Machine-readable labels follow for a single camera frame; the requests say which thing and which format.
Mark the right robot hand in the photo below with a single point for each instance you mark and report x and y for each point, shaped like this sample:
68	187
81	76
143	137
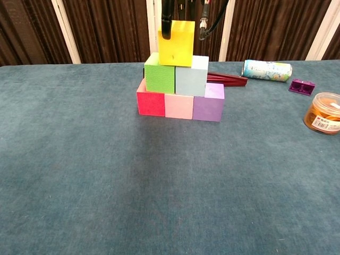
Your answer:
167	21

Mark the yellow cube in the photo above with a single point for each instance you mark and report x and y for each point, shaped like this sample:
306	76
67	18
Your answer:
178	45

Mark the green cube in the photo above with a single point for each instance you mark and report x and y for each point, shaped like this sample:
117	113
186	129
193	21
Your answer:
159	79

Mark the light blue cube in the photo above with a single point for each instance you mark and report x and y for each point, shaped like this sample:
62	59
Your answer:
190	81

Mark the red cube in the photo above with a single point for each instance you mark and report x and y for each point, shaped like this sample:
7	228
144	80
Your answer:
151	105

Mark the purple cube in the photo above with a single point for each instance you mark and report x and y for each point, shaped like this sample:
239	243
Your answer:
208	107

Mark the dark brown curtain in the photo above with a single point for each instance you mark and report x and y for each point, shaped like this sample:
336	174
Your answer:
111	32

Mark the pink cube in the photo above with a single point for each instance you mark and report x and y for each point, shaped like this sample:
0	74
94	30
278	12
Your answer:
179	106

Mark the red folding paper fan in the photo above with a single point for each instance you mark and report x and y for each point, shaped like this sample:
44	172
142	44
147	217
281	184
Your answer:
231	79

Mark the printed drink can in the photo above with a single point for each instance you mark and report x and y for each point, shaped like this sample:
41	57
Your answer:
265	70

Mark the small purple plastic brick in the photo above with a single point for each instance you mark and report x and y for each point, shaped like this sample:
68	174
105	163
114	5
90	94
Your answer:
301	87

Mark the clear tub of rubber bands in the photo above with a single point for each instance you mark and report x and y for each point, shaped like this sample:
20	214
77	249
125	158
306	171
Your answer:
321	114

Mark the teal felt table cover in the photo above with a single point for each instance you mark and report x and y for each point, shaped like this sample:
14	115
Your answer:
132	199

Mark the white partition frame post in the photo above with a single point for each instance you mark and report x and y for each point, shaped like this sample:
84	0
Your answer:
66	34
322	32
225	40
154	40

